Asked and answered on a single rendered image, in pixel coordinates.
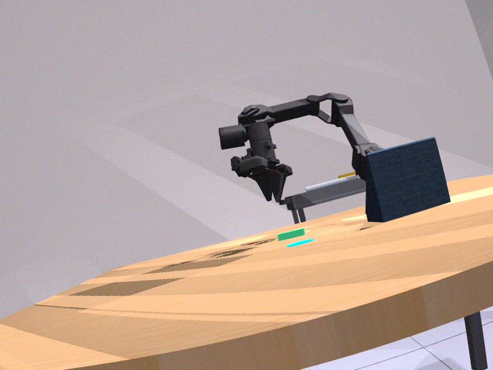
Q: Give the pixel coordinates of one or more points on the green rectangular block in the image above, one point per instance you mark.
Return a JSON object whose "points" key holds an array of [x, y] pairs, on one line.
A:
{"points": [[291, 234]]}

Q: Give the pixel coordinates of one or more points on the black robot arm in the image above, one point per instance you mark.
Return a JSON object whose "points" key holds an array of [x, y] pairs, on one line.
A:
{"points": [[255, 121]]}

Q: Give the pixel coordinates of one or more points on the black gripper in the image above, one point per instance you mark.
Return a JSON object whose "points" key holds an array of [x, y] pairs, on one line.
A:
{"points": [[269, 177]]}

